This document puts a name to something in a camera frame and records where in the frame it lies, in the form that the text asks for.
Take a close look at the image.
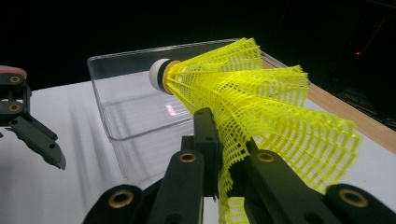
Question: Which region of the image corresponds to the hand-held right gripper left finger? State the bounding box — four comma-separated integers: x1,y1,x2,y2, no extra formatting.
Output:
180,106,224,200

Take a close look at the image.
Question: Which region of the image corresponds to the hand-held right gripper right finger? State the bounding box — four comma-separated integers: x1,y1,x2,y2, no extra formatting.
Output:
244,138,261,154

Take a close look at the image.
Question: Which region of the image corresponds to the yellow shuttlecock with white cork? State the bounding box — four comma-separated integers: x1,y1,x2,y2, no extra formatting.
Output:
148,36,362,224

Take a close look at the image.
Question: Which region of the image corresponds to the clear plastic container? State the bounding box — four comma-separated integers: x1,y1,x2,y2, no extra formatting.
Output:
87,37,312,188

